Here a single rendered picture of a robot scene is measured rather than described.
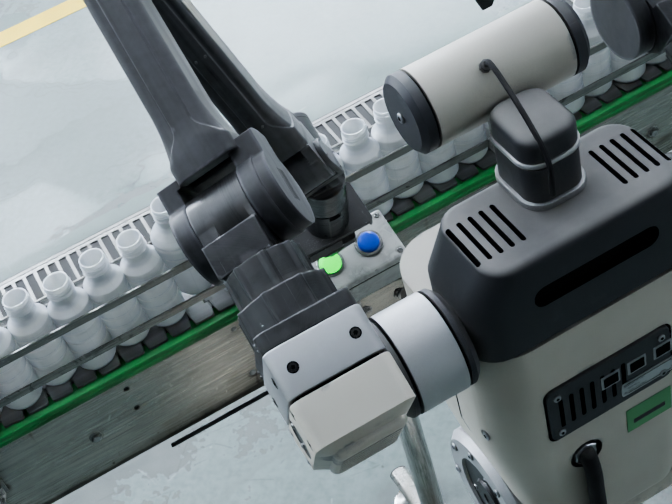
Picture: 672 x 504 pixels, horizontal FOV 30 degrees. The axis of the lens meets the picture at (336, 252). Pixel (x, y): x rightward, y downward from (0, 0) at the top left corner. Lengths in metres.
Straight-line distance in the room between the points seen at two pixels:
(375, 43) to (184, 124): 2.84
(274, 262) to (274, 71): 2.92
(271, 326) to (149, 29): 0.30
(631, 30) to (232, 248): 0.42
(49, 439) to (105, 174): 1.99
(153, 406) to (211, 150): 0.87
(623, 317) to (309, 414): 0.29
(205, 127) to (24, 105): 3.12
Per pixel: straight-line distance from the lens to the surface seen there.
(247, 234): 1.03
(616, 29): 1.21
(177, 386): 1.89
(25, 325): 1.77
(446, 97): 0.98
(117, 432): 1.91
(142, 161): 3.77
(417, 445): 2.32
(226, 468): 2.93
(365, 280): 1.70
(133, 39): 1.13
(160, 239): 1.75
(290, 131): 1.40
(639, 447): 1.25
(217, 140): 1.08
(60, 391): 1.84
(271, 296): 1.00
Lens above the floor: 2.31
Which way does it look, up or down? 45 degrees down
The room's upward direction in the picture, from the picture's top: 18 degrees counter-clockwise
